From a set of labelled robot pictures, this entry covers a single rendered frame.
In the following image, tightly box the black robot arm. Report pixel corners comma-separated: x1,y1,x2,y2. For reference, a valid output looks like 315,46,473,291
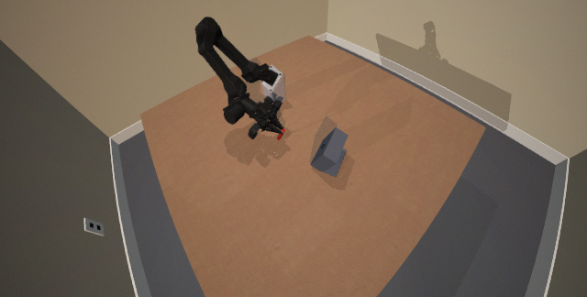
195,16,278,125

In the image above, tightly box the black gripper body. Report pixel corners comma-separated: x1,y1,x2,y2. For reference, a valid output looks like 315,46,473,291
248,100,282,139

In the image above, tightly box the dark grey sloped panel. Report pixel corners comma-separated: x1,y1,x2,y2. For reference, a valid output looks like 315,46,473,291
310,127,348,177

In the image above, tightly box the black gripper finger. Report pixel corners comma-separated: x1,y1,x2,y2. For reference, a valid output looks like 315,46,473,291
270,112,283,130
261,120,282,134

